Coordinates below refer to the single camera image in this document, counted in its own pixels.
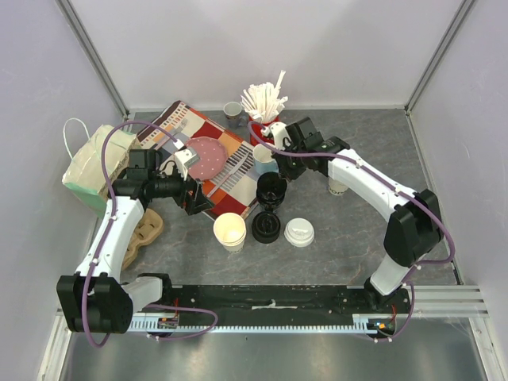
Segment red straw holder cup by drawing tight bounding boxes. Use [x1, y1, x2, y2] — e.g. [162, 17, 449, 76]
[249, 116, 279, 146]

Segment grey ceramic mug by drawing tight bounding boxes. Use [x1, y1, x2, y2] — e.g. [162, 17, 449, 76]
[223, 102, 248, 129]

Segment pink polka dot plate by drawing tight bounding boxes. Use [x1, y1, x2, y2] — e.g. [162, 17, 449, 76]
[187, 137, 229, 181]

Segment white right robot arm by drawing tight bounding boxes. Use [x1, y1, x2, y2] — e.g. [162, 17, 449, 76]
[263, 117, 443, 313]

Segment colourful patchwork placemat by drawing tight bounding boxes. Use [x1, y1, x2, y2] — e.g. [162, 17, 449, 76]
[152, 101, 259, 220]

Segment pink handled fork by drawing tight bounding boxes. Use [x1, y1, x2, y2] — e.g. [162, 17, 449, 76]
[157, 118, 188, 148]

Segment cardboard cup carrier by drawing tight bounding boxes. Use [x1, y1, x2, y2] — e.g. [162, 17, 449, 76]
[121, 209, 164, 270]

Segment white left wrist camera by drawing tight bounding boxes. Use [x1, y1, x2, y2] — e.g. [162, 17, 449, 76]
[174, 148, 200, 181]

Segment bundle of white straws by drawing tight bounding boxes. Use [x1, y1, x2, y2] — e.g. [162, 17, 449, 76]
[241, 70, 288, 124]

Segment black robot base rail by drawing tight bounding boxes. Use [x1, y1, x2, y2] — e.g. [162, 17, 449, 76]
[157, 285, 411, 315]

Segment green patterned paper bag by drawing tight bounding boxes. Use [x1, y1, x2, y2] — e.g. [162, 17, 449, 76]
[62, 125, 140, 217]

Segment stack of white lids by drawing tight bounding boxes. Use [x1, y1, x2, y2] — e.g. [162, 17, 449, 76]
[284, 217, 314, 248]

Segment light blue ceramic mug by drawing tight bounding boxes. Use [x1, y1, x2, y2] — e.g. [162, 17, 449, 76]
[252, 144, 279, 175]

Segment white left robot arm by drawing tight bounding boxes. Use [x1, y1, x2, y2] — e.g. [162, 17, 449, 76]
[56, 148, 213, 334]

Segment stack of white paper cups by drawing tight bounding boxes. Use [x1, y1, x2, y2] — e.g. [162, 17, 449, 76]
[213, 213, 247, 253]

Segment white paper coffee cup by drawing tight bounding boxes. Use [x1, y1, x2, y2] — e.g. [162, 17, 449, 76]
[328, 177, 348, 196]

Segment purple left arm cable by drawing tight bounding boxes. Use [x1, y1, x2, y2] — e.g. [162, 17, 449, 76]
[81, 120, 219, 349]

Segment stack of black cups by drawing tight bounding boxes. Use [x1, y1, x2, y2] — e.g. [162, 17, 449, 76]
[256, 171, 287, 212]

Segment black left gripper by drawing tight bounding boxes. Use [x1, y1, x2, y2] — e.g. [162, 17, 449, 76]
[148, 164, 214, 215]

